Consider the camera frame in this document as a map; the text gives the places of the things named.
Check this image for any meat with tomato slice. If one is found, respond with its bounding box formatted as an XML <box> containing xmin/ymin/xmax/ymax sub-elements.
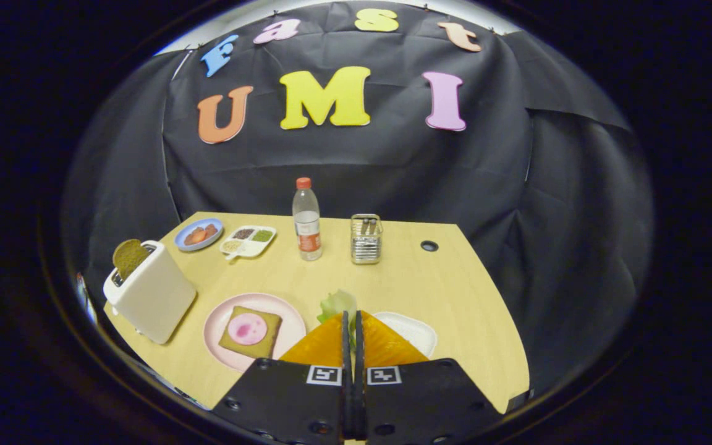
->
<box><xmin>184</xmin><ymin>224</ymin><xmax>218</xmax><ymax>245</ymax></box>

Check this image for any green lettuce leaf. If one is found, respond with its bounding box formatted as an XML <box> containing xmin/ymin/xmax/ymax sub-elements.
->
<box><xmin>317</xmin><ymin>290</ymin><xmax>357</xmax><ymax>347</ymax></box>

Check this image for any white divided spice tray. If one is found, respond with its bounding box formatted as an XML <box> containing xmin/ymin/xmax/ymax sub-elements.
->
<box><xmin>220</xmin><ymin>226</ymin><xmax>277</xmax><ymax>260</ymax></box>

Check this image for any metal wire basket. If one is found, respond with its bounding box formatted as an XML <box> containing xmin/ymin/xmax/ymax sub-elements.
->
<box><xmin>350</xmin><ymin>214</ymin><xmax>383</xmax><ymax>265</ymax></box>

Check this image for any white toaster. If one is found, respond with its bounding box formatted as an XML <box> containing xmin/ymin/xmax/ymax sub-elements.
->
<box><xmin>103</xmin><ymin>241</ymin><xmax>197</xmax><ymax>345</ymax></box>

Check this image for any bread slice under ham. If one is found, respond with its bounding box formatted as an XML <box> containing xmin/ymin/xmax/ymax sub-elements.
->
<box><xmin>219</xmin><ymin>306</ymin><xmax>283</xmax><ymax>359</ymax></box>

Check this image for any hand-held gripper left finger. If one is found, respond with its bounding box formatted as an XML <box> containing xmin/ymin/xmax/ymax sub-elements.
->
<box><xmin>213</xmin><ymin>311</ymin><xmax>355</xmax><ymax>445</ymax></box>

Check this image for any brown toast slice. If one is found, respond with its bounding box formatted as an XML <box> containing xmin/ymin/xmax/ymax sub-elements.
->
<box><xmin>112</xmin><ymin>239</ymin><xmax>150</xmax><ymax>280</ymax></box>

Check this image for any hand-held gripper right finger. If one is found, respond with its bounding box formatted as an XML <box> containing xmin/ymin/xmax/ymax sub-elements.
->
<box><xmin>354</xmin><ymin>311</ymin><xmax>505</xmax><ymax>445</ymax></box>

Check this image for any small white plate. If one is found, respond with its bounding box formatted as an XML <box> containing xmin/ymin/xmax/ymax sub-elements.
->
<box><xmin>371</xmin><ymin>312</ymin><xmax>438</xmax><ymax>359</ymax></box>

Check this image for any clear red capped water bottle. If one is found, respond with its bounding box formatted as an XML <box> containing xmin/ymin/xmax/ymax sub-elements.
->
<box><xmin>292</xmin><ymin>177</ymin><xmax>323</xmax><ymax>261</ymax></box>

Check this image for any pink ham slice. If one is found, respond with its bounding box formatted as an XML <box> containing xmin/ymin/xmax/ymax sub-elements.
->
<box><xmin>227</xmin><ymin>313</ymin><xmax>268</xmax><ymax>345</ymax></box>

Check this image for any blue plate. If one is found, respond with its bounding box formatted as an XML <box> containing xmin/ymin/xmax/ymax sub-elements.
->
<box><xmin>174</xmin><ymin>218</ymin><xmax>224</xmax><ymax>252</ymax></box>

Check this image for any pink plate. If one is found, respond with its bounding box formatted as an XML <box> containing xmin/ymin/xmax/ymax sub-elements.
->
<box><xmin>203</xmin><ymin>293</ymin><xmax>307</xmax><ymax>372</ymax></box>

